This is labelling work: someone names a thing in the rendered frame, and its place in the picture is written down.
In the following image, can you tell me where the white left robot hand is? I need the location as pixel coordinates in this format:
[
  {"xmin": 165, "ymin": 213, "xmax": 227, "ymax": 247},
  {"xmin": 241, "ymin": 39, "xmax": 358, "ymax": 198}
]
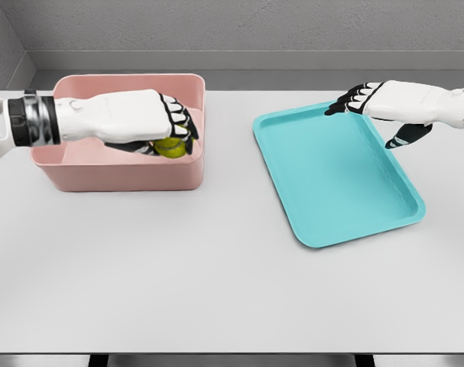
[{"xmin": 86, "ymin": 89, "xmax": 200, "ymax": 158}]

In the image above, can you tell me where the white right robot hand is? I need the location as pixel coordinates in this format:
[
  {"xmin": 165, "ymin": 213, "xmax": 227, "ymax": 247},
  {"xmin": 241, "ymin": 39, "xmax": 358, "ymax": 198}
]
[{"xmin": 323, "ymin": 80, "xmax": 449, "ymax": 150}]

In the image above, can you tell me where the yellow-green tennis ball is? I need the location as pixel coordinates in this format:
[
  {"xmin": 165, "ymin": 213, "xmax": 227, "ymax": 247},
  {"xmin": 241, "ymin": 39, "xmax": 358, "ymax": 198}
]
[{"xmin": 152, "ymin": 135, "xmax": 187, "ymax": 159}]

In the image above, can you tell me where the pink plastic basket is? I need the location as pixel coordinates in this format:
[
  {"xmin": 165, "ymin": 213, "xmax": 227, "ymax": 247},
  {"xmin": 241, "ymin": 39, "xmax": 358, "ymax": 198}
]
[{"xmin": 30, "ymin": 73, "xmax": 206, "ymax": 193}]

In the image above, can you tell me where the blue plastic tray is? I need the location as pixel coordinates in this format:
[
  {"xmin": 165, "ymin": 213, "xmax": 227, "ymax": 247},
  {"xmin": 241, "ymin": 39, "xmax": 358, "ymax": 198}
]
[{"xmin": 251, "ymin": 100, "xmax": 427, "ymax": 250}]

